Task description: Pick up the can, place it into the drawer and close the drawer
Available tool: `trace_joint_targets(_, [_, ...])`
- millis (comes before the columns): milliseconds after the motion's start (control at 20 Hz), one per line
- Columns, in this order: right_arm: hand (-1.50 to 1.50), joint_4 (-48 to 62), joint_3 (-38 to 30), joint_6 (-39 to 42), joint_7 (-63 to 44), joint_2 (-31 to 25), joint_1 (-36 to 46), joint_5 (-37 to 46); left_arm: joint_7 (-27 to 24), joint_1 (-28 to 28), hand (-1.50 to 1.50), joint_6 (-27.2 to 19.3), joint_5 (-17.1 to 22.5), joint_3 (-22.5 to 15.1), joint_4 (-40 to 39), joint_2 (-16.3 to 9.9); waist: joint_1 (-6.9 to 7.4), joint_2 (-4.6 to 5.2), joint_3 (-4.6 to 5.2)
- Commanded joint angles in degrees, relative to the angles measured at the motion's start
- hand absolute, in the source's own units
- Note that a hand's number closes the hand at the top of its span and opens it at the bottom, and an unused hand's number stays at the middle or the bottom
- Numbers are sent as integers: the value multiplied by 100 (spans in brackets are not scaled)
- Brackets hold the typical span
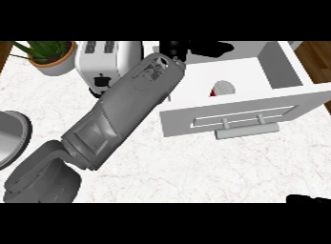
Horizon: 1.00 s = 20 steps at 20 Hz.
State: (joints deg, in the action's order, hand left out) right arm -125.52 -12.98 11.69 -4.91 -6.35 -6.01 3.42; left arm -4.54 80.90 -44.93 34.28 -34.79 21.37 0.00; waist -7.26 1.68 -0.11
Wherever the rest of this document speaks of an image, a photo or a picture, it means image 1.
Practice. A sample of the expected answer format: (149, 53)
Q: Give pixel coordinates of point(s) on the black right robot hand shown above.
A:
(307, 199)

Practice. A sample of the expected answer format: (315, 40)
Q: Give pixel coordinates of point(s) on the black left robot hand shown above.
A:
(204, 48)

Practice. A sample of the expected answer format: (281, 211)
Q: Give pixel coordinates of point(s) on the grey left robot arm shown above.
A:
(126, 105)

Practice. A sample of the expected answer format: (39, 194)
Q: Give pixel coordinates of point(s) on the white open drawer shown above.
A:
(247, 74)

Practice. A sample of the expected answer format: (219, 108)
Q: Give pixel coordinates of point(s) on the red can with pale end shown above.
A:
(223, 88)

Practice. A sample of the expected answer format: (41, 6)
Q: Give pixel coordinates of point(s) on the white cabinet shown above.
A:
(247, 47)

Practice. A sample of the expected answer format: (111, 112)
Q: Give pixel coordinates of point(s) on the white toaster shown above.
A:
(102, 60)

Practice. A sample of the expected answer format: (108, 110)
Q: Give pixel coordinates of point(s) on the green plant in white pot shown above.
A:
(55, 60)

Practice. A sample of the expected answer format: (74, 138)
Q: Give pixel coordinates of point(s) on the grey round pot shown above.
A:
(0, 139)

